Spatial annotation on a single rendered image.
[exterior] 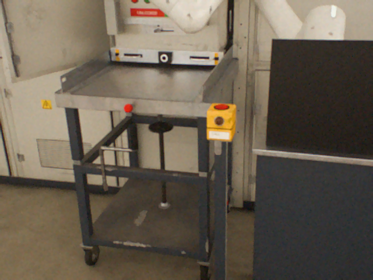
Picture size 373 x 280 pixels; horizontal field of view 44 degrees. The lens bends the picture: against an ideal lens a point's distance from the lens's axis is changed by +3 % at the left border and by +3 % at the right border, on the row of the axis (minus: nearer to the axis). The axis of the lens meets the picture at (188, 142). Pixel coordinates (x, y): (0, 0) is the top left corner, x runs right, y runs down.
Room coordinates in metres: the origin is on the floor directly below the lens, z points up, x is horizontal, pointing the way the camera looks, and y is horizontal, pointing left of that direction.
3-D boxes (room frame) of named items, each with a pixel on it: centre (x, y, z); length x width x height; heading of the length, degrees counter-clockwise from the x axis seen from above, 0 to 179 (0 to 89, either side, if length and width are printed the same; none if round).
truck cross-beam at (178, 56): (2.11, 0.09, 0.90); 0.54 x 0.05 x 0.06; 75
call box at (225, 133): (1.35, -0.11, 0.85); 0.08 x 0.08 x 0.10; 75
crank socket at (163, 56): (2.07, 0.10, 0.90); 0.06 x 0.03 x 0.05; 75
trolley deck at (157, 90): (1.95, 0.13, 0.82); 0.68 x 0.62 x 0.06; 165
